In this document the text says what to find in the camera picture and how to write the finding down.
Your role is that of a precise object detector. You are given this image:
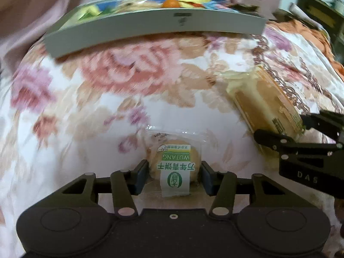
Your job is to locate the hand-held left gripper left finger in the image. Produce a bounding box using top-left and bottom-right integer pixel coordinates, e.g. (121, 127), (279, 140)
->
(40, 160), (149, 219)

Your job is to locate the grey cardboard tray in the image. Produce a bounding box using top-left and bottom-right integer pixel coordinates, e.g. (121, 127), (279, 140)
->
(43, 0), (267, 58)

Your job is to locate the orange cloth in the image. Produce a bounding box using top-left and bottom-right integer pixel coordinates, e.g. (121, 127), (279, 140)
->
(269, 20), (344, 69)

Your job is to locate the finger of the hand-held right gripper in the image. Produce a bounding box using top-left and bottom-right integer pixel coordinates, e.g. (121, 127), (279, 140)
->
(254, 129), (339, 162)
(299, 110), (344, 143)

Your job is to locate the blue packet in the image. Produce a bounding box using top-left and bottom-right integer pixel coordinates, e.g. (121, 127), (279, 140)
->
(98, 1), (119, 10)
(207, 1), (232, 10)

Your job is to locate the yellow green bread packet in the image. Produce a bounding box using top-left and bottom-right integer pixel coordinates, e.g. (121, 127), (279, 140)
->
(226, 66), (305, 151)

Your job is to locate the round cracker packet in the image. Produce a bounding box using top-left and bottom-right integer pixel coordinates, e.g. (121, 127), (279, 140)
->
(115, 0), (162, 13)

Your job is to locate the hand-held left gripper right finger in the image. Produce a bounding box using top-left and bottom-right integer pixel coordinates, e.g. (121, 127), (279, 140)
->
(200, 161), (309, 218)

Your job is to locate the green label round cake packet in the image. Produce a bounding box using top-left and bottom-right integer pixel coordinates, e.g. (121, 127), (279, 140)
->
(144, 130), (213, 197)

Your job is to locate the dark wooden furniture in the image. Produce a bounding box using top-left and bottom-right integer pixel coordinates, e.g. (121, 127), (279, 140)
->
(297, 0), (344, 36)

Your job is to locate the dark wrapper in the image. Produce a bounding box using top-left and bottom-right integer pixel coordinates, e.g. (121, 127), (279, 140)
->
(231, 3), (260, 13)

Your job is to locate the small yellow wrapper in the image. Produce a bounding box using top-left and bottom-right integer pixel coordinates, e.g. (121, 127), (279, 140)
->
(76, 4), (103, 20)

